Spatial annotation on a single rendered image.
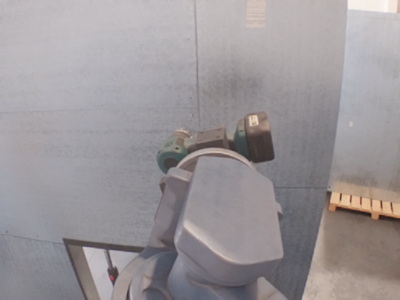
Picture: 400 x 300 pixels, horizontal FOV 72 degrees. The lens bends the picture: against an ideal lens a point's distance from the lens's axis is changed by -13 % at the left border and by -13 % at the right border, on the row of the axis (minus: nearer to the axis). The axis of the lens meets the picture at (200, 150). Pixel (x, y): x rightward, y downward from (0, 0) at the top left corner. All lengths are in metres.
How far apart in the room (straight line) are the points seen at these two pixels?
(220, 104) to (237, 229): 0.63
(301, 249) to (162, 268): 0.85
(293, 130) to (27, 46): 0.84
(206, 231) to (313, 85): 0.68
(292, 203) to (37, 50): 0.93
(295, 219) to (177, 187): 0.74
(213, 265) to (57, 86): 0.85
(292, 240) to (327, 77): 0.57
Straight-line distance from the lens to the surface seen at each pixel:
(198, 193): 0.30
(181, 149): 0.62
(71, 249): 1.38
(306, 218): 1.08
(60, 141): 1.08
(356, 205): 5.22
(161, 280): 0.35
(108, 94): 0.94
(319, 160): 0.97
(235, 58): 0.85
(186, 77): 0.87
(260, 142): 0.59
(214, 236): 0.26
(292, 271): 1.24
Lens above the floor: 2.91
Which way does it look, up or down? 25 degrees down
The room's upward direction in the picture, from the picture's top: 2 degrees counter-clockwise
